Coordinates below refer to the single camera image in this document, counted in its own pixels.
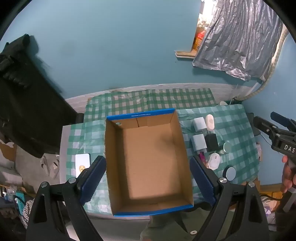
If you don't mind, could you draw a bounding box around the beige striped hose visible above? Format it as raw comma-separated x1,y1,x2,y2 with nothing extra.
242,28,289,100

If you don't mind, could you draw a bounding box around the silver foil sheet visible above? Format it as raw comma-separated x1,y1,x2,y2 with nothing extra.
192,0,284,81

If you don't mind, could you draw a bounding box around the black rectangular power bank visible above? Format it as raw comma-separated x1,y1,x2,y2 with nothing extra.
204,133,219,152

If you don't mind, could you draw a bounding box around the cardboard box with blue rim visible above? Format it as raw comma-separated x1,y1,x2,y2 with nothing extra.
105,108,194,217

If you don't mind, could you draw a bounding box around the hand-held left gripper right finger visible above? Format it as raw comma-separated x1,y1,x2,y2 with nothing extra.
189,156,270,241

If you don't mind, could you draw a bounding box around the white oval device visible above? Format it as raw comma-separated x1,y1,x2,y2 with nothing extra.
205,114,215,131

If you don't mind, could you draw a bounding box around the white slipper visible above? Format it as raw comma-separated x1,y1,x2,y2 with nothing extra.
40,154,59,179

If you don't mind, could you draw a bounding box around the black white striped cloth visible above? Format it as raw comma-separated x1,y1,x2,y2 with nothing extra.
14,195,35,230

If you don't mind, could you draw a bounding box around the person's right hand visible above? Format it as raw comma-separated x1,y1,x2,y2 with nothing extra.
281,155,293,192

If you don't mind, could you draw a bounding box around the person's green shirt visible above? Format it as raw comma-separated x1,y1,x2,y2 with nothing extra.
141,207,232,241

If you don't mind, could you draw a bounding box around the white phone with gold stickers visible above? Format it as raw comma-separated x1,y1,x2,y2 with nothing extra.
75,153,90,179

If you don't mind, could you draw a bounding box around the green beige checked cloth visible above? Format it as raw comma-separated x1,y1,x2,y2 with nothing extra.
84,88,216,121

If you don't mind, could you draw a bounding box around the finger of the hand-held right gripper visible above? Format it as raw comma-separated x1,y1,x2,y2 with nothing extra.
270,112,296,132
253,116,278,139

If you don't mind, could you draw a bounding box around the wooden crate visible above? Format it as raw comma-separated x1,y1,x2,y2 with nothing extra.
259,184,284,200

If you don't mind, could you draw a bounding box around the black round disc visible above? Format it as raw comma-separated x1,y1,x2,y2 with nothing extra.
222,166,237,182

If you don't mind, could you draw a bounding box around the green metal tin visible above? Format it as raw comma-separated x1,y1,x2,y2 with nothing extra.
220,142,232,154

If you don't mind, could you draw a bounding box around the flat cardboard piece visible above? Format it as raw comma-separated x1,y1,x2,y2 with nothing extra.
174,50,197,59

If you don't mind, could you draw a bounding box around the orange box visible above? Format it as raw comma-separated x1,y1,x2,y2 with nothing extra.
193,30,206,49

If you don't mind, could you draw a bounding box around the white octagonal box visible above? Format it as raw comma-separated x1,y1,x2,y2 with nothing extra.
206,152,221,169

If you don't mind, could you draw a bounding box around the green white checked plastic tablecloth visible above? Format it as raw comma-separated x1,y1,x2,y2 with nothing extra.
60,104,260,214

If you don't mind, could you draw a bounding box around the grey square charger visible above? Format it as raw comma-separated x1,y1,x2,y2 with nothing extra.
192,117,207,132
191,134,207,151

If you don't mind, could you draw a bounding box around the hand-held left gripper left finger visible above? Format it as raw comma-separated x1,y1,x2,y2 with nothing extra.
26,155,107,241

